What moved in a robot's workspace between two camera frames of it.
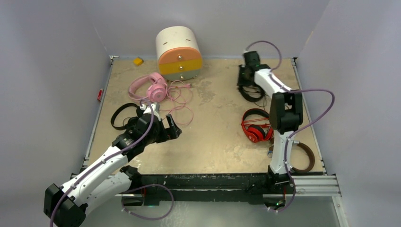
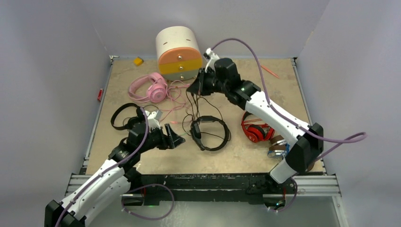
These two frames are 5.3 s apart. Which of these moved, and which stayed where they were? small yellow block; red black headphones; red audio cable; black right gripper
Moved: black right gripper
Stayed: red black headphones; red audio cable; small yellow block
